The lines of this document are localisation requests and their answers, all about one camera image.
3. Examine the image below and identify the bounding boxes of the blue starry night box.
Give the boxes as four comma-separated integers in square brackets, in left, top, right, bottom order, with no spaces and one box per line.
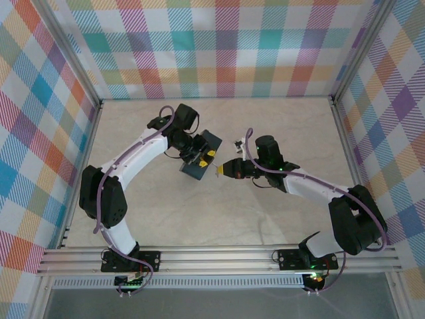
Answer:
[179,129,223,181]

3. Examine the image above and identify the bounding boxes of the green lit controller board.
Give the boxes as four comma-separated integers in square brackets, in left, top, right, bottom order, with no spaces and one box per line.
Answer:
[114,271,149,289]

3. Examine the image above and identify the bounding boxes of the aluminium table edge rail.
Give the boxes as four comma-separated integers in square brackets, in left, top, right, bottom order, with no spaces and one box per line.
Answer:
[329,95,382,246]
[56,99,104,250]

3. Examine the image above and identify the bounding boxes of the long aluminium mounting rail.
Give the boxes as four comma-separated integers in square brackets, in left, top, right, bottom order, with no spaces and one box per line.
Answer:
[35,241,402,276]

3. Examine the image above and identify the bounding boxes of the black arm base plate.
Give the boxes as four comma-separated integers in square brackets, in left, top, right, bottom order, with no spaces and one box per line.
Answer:
[276,248,339,271]
[100,250,162,274]

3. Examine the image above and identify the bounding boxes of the slotted grey cable duct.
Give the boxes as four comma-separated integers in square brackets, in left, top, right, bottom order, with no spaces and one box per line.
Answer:
[52,277,305,290]

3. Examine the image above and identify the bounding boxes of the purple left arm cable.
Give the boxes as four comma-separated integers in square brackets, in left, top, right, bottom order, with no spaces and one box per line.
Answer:
[94,104,176,297]

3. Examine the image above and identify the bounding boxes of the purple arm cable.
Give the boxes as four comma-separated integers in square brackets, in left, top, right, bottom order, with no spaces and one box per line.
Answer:
[94,104,176,297]
[244,128,389,296]

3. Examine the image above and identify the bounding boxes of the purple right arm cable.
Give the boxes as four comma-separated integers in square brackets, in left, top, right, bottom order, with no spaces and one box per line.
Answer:
[244,128,389,296]

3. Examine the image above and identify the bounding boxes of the short aluminium frame post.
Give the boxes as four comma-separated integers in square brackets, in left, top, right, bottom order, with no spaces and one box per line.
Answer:
[29,275,56,319]
[384,272,410,319]

